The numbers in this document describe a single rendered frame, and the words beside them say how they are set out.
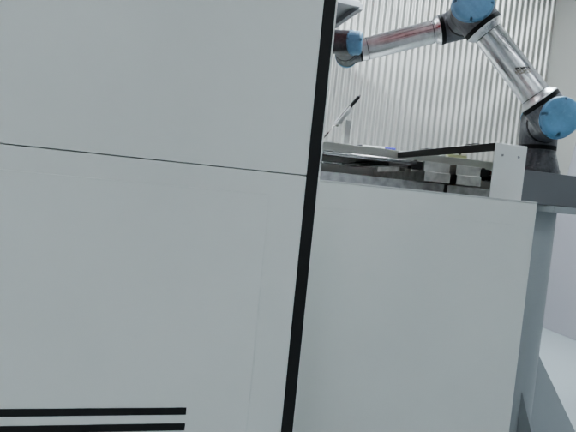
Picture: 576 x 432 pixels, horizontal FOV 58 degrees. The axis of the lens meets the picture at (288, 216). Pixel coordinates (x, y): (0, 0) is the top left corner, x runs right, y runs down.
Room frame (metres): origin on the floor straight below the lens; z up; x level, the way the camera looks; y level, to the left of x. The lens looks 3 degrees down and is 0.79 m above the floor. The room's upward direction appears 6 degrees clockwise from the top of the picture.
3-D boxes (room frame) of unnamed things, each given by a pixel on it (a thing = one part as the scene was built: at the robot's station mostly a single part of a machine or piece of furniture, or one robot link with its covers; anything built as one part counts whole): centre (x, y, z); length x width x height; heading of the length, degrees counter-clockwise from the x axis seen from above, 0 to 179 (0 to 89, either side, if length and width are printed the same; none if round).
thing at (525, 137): (1.72, -0.79, 1.08); 0.13 x 0.12 x 0.14; 172
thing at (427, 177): (1.65, -0.36, 0.87); 0.36 x 0.08 x 0.03; 14
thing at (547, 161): (1.72, -0.79, 0.96); 0.15 x 0.15 x 0.10
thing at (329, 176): (1.47, -0.20, 0.84); 0.50 x 0.02 x 0.03; 104
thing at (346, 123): (1.83, -0.16, 1.03); 0.06 x 0.04 x 0.13; 104
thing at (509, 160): (1.59, -0.48, 0.89); 0.55 x 0.09 x 0.14; 14
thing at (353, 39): (1.71, -0.13, 1.28); 0.11 x 0.11 x 0.08; 82
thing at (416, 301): (1.67, -0.19, 0.41); 0.96 x 0.64 x 0.82; 14
